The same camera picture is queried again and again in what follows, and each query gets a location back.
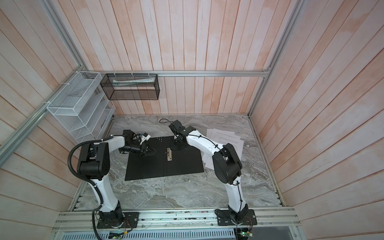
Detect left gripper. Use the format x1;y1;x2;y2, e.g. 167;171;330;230
120;142;157;158

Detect blue folder black inside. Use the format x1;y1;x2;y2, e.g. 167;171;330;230
125;136;204;181

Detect printed paper sheet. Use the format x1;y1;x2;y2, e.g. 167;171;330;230
203;146;240;170

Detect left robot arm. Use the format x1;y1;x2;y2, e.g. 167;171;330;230
71;130;156;229

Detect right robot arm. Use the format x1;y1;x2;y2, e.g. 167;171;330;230
169;120;249;225

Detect lower white paper sheets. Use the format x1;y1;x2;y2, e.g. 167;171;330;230
207;129;244;159

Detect black mesh basket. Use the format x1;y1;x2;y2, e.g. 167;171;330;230
101;73;160;101

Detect papers in black basket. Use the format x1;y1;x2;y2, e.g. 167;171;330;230
112;78;156;88

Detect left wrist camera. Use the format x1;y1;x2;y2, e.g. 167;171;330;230
141;133;151;144

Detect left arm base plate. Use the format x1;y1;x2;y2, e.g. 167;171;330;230
97;212;140;229

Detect white wire mesh shelf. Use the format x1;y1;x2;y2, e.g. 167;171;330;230
47;72;115;143

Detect black corrugated cable conduit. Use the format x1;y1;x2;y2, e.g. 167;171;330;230
67;139;104;240

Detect aluminium frame bar back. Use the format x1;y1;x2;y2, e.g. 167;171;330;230
96;70;269;77

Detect aluminium frame bar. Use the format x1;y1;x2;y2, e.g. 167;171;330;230
248;0;307;118
1;66;87;167
96;70;269;77

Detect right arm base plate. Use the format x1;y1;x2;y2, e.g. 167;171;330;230
215;209;258;226

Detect aluminium front rail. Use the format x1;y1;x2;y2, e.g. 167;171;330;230
51;206;301;232

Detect aluminium frame bar left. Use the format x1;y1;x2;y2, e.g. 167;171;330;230
1;66;87;167

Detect aluminium frame bar right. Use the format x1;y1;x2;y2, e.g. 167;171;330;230
248;0;307;118

